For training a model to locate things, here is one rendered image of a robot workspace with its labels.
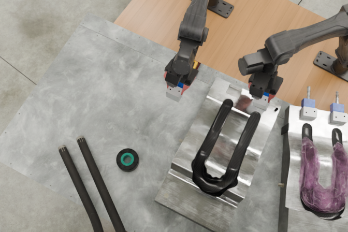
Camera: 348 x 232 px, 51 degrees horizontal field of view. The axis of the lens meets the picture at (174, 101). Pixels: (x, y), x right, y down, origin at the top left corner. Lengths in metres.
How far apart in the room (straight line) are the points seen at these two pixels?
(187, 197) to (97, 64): 0.64
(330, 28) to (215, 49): 0.54
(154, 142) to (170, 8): 0.60
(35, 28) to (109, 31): 1.15
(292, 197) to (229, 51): 0.62
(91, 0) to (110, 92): 1.34
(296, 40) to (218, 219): 0.62
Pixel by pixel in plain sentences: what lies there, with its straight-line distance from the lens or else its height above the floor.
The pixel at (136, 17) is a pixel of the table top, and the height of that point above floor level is 0.80.
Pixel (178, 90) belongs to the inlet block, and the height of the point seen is 0.96.
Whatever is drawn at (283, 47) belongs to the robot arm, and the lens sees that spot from 1.11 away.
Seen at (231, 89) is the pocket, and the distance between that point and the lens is 1.40.
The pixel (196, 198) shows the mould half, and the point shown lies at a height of 0.86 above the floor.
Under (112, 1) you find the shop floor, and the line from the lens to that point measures 2.67.
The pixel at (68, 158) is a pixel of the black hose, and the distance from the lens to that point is 1.37.
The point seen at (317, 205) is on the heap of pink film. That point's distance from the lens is 1.33.
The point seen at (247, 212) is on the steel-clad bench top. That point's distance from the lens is 1.36.
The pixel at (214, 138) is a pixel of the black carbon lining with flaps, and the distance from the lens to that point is 1.30.
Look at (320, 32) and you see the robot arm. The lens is 1.16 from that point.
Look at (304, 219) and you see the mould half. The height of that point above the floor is 0.91.
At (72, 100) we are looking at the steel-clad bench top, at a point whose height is 0.80.
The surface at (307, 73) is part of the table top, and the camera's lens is 1.58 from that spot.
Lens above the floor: 2.13
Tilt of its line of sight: 69 degrees down
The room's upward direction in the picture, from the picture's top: 3 degrees clockwise
